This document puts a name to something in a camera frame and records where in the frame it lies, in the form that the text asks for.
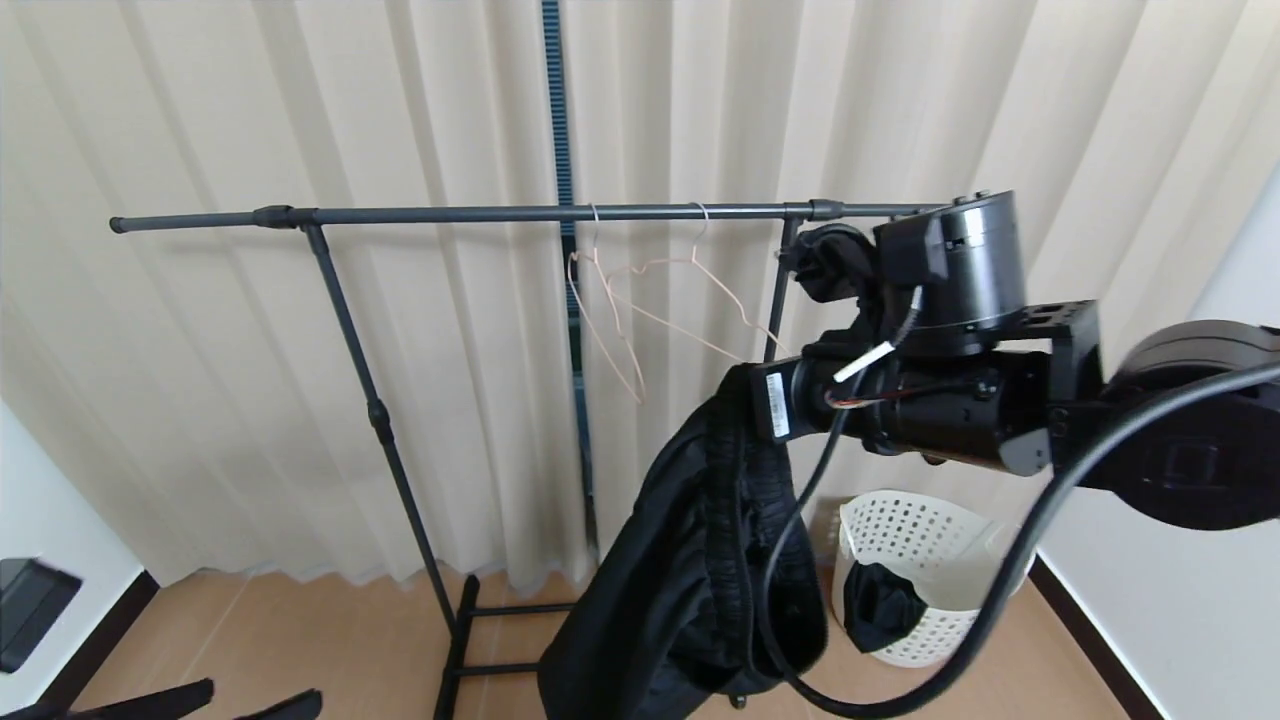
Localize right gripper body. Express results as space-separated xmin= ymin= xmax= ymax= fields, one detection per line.
xmin=748 ymin=350 xmax=893 ymax=451

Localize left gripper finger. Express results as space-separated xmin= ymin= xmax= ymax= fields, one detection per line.
xmin=0 ymin=678 xmax=217 ymax=720
xmin=235 ymin=688 xmax=323 ymax=720

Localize pink clothes hanger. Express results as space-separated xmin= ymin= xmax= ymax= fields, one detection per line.
xmin=566 ymin=203 xmax=649 ymax=406
xmin=598 ymin=203 xmax=793 ymax=366

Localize black shorts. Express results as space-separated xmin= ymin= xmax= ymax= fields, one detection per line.
xmin=537 ymin=360 xmax=831 ymax=720

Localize white laundry basket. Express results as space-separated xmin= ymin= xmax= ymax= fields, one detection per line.
xmin=833 ymin=488 xmax=1036 ymax=669

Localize black clothes rack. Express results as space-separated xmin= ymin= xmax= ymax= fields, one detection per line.
xmin=108 ymin=198 xmax=951 ymax=720

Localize black garment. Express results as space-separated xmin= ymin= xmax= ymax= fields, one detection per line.
xmin=843 ymin=560 xmax=929 ymax=656

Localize white curtain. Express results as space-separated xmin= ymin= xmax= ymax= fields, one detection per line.
xmin=560 ymin=0 xmax=1280 ymax=601
xmin=0 ymin=0 xmax=563 ymax=589

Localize window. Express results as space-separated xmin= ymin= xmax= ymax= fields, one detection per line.
xmin=540 ymin=0 xmax=599 ymax=551

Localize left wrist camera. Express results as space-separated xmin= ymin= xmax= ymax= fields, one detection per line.
xmin=0 ymin=557 xmax=84 ymax=674

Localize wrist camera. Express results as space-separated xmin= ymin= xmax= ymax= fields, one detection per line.
xmin=778 ymin=222 xmax=886 ymax=351
xmin=0 ymin=557 xmax=84 ymax=674

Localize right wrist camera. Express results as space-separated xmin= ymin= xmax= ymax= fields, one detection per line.
xmin=778 ymin=222 xmax=886 ymax=351

